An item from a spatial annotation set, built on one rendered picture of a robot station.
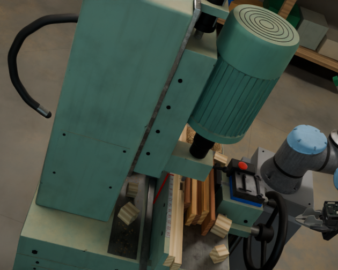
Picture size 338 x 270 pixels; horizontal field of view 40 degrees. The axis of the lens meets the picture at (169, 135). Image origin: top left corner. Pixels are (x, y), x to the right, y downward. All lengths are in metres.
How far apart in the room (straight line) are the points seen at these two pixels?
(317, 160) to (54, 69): 1.90
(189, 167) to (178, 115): 0.22
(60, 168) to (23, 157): 1.35
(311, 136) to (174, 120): 0.93
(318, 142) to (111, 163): 1.01
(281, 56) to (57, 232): 0.77
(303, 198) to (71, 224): 1.11
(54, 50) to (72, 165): 2.22
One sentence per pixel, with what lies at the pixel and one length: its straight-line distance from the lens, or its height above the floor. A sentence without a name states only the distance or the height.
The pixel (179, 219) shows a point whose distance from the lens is 1.34.
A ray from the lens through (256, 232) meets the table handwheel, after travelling 1.60.
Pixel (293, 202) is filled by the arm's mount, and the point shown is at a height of 0.63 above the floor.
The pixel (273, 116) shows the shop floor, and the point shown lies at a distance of 3.70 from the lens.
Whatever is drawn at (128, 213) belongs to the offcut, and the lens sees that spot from 1.42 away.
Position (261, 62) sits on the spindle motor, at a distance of 1.06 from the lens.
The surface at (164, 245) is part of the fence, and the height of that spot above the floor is 0.95.
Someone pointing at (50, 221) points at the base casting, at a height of 0.80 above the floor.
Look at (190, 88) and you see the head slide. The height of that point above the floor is 1.32.
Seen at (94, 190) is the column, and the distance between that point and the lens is 1.33.
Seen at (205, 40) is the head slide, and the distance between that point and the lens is 1.12.
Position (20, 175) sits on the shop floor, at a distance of 2.54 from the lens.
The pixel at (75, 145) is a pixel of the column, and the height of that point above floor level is 1.08.
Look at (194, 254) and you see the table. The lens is 1.34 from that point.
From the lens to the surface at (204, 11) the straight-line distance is 1.05.
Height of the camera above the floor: 1.94
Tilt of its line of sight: 40 degrees down
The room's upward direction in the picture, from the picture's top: 25 degrees clockwise
